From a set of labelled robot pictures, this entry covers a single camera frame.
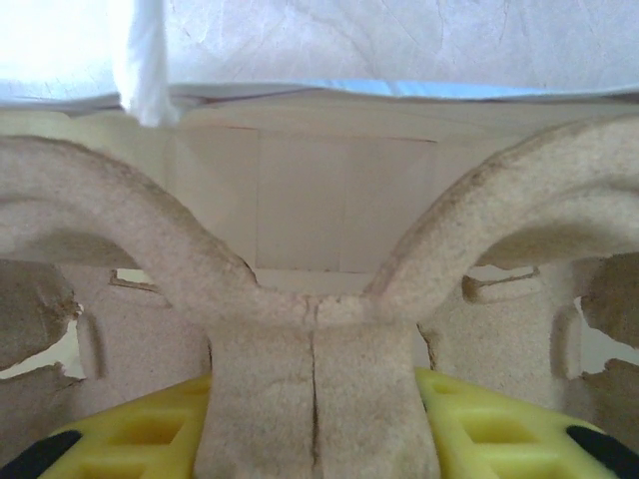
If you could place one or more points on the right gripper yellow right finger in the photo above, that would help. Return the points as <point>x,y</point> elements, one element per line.
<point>499,439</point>

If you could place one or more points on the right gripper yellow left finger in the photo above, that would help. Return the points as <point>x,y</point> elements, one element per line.
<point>140,439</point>

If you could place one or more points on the cardboard cup carrier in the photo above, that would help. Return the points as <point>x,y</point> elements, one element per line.
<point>309,374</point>

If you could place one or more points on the painted paper gift bag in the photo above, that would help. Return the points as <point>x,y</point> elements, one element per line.
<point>324,199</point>

